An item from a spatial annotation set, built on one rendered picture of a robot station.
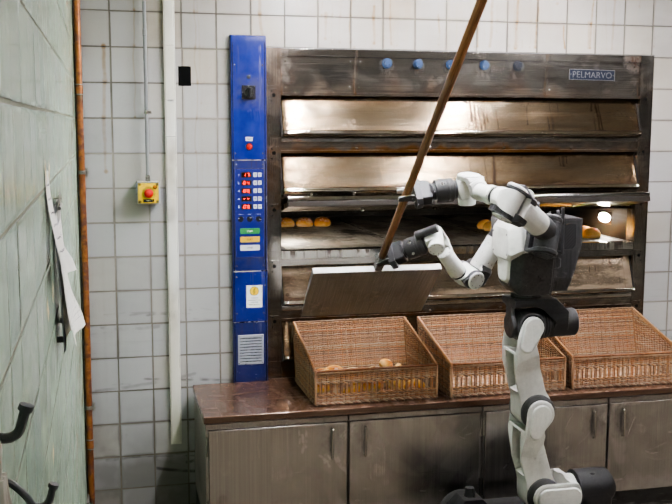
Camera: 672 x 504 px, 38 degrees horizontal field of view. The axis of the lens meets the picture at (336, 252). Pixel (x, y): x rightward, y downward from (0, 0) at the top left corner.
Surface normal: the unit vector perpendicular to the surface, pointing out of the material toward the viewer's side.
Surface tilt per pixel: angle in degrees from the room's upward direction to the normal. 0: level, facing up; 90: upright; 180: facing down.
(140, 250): 90
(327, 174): 70
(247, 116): 90
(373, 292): 140
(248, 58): 90
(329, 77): 92
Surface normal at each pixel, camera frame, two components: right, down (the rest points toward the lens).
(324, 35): 0.23, 0.12
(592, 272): 0.22, -0.22
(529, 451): 0.11, 0.52
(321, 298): 0.14, 0.84
